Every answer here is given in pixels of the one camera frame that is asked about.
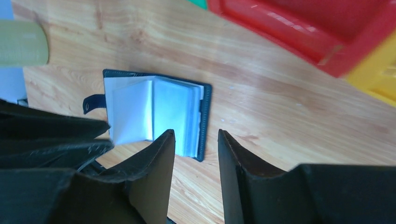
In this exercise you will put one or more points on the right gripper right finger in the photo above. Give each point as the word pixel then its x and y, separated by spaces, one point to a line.
pixel 256 192

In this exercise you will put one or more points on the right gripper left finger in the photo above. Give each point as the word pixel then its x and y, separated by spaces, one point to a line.
pixel 135 191

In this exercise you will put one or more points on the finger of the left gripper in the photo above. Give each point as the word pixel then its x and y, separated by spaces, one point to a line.
pixel 75 154
pixel 20 122

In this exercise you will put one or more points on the navy blue card holder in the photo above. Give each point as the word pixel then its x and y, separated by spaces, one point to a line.
pixel 141 106

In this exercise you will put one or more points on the yellow plastic bin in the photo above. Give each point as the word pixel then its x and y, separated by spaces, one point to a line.
pixel 376 74

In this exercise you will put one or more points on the red plastic bin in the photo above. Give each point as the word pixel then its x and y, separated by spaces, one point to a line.
pixel 332 35

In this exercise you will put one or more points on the green plastic bin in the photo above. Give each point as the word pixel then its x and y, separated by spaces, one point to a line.
pixel 200 3

